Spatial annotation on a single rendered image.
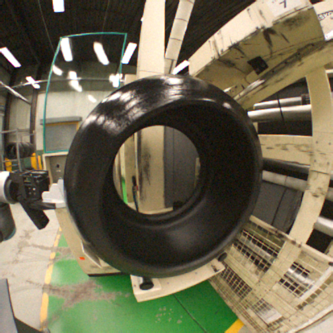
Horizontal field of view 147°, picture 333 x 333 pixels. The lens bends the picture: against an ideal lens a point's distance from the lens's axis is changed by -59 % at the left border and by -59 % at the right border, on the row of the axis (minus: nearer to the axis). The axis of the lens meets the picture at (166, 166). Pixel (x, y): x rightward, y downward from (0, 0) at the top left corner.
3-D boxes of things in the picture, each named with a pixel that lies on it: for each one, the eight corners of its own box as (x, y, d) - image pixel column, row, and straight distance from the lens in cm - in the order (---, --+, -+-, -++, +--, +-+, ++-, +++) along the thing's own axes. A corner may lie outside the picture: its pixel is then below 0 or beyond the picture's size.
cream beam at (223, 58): (187, 80, 72) (187, 59, 80) (222, 91, 86) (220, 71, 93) (314, 5, 47) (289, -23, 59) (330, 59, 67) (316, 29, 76)
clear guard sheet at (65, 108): (45, 153, 102) (61, 38, 138) (118, 147, 84) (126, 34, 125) (43, 153, 101) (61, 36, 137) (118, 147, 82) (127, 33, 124)
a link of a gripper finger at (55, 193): (71, 187, 30) (37, 184, 35) (74, 211, 32) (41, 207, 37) (75, 182, 33) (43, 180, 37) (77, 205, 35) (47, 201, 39)
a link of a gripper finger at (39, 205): (52, 205, 33) (24, 201, 38) (53, 211, 33) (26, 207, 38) (60, 197, 36) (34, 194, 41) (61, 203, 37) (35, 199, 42)
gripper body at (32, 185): (35, 177, 34) (2, 174, 42) (41, 212, 37) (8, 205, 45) (51, 170, 40) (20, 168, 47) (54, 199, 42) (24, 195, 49)
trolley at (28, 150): (29, 189, 558) (22, 135, 547) (44, 187, 524) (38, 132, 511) (8, 205, 455) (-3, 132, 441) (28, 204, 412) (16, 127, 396)
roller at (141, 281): (127, 219, 64) (137, 220, 65) (127, 226, 67) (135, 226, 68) (140, 285, 41) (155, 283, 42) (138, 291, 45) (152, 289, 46)
